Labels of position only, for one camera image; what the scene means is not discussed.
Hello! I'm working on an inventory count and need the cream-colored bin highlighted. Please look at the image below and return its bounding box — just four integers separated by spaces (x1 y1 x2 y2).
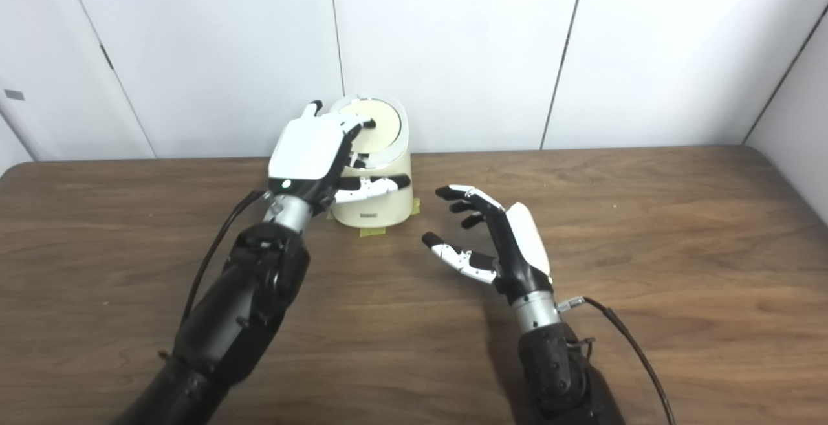
327 95 413 228

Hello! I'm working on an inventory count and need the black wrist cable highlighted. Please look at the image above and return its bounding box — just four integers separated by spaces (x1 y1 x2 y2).
556 296 677 425
158 189 269 361

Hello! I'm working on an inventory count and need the cream round bin lid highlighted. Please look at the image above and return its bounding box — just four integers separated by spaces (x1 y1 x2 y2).
340 100 403 154

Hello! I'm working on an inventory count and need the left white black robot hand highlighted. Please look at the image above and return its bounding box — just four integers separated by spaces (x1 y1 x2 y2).
267 100 411 215

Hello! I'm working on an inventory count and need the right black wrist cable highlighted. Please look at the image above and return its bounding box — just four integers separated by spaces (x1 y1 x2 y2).
556 296 677 425

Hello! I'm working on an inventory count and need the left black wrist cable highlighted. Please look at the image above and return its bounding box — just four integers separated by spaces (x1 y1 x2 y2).
158 189 269 361

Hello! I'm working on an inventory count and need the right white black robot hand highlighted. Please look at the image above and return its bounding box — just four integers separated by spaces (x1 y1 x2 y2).
422 184 554 306

